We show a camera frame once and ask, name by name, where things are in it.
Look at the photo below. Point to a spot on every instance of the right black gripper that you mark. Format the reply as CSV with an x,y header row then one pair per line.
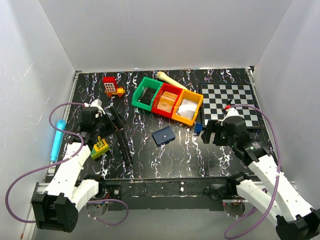
x,y
206,134

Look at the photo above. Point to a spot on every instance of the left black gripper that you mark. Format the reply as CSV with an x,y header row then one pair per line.
x,y
117,120

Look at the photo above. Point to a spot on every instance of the navy blue card holder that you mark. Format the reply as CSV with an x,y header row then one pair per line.
x,y
163,136

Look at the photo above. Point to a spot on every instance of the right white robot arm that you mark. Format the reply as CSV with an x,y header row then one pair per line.
x,y
292,216

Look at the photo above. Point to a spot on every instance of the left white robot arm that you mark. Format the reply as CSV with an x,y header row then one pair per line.
x,y
58,207

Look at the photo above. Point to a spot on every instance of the small blue toy brick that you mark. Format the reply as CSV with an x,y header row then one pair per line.
x,y
198,128

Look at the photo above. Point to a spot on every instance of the green yellow toy block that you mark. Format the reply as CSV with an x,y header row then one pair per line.
x,y
100,148

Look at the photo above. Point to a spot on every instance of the black perforated bar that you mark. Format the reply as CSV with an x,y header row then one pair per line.
x,y
124,147

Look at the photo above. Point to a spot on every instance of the orange plastic bin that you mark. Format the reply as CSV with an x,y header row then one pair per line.
x,y
187,107

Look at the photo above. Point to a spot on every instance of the red toy block truck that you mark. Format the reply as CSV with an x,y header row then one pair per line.
x,y
111,87

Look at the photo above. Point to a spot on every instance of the green plastic bin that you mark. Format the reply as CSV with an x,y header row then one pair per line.
x,y
145,94

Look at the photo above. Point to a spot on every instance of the red plastic bin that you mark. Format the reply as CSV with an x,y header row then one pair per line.
x,y
165,100

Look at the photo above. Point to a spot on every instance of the cream wooden pestle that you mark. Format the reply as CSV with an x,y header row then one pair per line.
x,y
163,77

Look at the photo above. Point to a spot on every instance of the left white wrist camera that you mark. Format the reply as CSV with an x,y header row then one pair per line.
x,y
97,103

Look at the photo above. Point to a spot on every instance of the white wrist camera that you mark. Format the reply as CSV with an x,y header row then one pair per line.
x,y
97,103
230,111

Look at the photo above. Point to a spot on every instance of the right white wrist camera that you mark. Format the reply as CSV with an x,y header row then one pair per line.
x,y
230,111

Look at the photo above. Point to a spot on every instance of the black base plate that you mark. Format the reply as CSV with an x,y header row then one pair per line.
x,y
167,193

